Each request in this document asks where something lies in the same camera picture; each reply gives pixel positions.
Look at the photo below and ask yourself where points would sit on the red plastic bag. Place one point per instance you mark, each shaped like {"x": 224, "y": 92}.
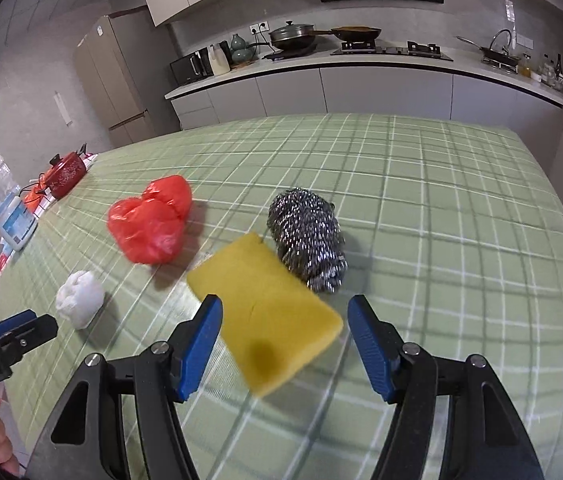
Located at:
{"x": 149, "y": 225}

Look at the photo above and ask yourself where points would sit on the clear plastic wall sheet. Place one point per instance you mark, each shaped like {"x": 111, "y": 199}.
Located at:
{"x": 509, "y": 10}

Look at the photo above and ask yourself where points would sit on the white jug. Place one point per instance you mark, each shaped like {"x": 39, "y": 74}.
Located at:
{"x": 219, "y": 60}

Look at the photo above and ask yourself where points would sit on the grey kitchen counter cabinets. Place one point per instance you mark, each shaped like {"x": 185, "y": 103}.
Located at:
{"x": 361, "y": 92}

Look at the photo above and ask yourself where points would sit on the red patterned electric pot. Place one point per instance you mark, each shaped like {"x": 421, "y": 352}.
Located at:
{"x": 64, "y": 175}

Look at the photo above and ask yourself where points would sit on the black frying pan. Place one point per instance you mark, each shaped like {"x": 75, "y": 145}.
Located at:
{"x": 356, "y": 34}

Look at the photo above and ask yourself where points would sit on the green checkered tablecloth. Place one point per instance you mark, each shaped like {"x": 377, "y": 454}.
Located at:
{"x": 411, "y": 185}

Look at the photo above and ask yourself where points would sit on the black microwave oven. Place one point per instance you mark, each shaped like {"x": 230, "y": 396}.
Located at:
{"x": 184, "y": 69}

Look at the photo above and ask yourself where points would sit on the beige refrigerator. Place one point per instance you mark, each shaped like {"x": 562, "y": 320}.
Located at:
{"x": 116, "y": 80}

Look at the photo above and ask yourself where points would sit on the black gas stove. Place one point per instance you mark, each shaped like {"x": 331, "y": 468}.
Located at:
{"x": 391, "y": 51}

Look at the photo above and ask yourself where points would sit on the white paper wall note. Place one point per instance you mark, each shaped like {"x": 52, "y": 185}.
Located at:
{"x": 64, "y": 109}

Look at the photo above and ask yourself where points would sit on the yellow oil bottle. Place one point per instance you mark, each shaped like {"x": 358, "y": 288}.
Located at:
{"x": 526, "y": 66}

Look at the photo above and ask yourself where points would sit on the green teapot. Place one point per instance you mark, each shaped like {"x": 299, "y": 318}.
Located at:
{"x": 239, "y": 52}

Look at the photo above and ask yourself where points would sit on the white wall socket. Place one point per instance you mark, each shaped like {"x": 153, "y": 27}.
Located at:
{"x": 259, "y": 26}

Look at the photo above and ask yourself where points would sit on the dark glass bottle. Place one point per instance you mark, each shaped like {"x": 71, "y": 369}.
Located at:
{"x": 559, "y": 72}

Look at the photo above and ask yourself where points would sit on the white jar with blue lid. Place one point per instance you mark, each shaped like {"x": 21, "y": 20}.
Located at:
{"x": 16, "y": 225}

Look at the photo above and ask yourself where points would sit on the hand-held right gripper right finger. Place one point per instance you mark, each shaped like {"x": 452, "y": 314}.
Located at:
{"x": 369, "y": 345}

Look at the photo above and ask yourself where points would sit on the yellow sponge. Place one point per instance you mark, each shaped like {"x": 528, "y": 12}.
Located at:
{"x": 271, "y": 310}

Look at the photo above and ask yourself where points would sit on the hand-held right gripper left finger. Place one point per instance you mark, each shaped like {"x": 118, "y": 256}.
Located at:
{"x": 201, "y": 345}

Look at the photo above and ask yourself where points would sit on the grey wok with lid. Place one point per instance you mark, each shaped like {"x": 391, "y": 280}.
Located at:
{"x": 294, "y": 35}

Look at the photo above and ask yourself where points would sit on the white crumpled tissue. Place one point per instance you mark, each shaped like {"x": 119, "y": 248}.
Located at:
{"x": 79, "y": 300}

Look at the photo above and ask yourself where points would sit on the black induction cooker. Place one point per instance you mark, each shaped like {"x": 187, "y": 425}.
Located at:
{"x": 289, "y": 53}

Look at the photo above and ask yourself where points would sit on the steel wool scourer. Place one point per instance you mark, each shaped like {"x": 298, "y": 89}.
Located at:
{"x": 306, "y": 235}

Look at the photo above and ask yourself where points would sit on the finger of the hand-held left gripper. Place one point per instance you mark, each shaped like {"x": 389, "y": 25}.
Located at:
{"x": 14, "y": 320}
{"x": 36, "y": 332}

